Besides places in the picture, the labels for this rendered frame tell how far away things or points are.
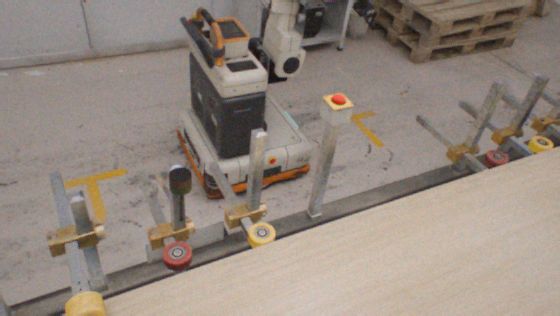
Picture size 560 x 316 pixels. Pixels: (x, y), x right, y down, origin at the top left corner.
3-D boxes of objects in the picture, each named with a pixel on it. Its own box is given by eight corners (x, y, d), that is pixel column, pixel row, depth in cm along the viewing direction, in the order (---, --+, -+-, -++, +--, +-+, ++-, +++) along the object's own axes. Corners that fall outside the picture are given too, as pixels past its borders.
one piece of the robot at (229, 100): (218, 178, 259) (221, 42, 204) (188, 122, 294) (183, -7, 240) (272, 165, 272) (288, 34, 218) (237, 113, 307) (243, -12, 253)
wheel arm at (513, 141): (456, 107, 221) (460, 99, 218) (462, 106, 223) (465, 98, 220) (531, 164, 193) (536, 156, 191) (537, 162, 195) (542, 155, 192)
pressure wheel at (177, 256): (161, 269, 138) (158, 244, 130) (187, 260, 141) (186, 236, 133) (169, 291, 133) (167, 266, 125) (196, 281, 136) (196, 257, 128)
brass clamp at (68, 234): (49, 242, 126) (45, 230, 123) (103, 227, 132) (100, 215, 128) (52, 259, 122) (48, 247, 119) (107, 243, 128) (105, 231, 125)
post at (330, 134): (304, 213, 174) (324, 116, 144) (316, 209, 176) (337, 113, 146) (310, 221, 171) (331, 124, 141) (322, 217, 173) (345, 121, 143)
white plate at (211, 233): (147, 262, 150) (144, 243, 144) (223, 238, 161) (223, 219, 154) (148, 264, 150) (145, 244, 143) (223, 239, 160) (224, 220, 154)
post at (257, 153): (243, 235, 163) (251, 128, 132) (252, 232, 165) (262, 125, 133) (247, 242, 161) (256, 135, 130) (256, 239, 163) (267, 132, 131)
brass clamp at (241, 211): (223, 218, 154) (223, 207, 151) (259, 207, 160) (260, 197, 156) (230, 231, 150) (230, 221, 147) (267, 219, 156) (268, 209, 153)
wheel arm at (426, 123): (414, 121, 212) (417, 114, 210) (420, 120, 214) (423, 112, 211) (485, 183, 185) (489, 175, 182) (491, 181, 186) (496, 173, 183)
